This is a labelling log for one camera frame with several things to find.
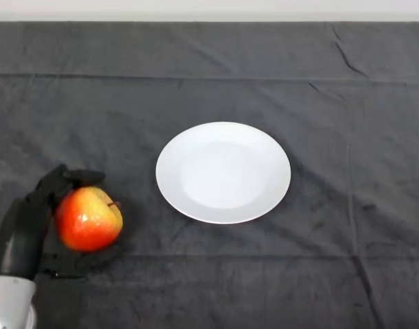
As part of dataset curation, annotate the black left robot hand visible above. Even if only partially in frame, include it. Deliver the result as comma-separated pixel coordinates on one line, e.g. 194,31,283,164
0,163,123,284

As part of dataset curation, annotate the red and yellow apple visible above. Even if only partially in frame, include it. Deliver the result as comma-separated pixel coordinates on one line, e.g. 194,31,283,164
54,186,124,254

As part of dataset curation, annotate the white round plate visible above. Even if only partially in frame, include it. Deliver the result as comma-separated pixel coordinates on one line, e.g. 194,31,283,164
155,121,292,225

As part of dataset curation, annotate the black cloth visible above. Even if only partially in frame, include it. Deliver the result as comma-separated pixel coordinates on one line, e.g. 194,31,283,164
0,21,419,329

